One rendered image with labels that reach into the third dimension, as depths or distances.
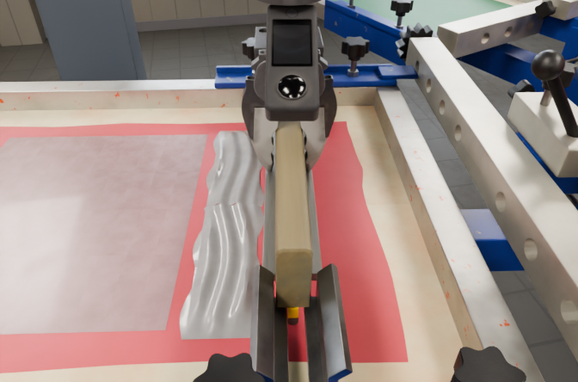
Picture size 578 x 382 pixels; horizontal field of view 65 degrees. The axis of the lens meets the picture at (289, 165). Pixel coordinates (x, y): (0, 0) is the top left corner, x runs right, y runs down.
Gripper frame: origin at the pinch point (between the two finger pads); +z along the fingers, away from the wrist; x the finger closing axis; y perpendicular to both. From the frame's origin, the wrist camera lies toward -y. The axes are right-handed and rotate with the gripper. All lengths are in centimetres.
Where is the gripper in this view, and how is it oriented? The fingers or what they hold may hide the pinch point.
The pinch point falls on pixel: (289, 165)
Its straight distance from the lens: 52.6
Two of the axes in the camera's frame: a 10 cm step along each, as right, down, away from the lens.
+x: -10.0, 0.2, -0.3
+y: -0.3, -5.9, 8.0
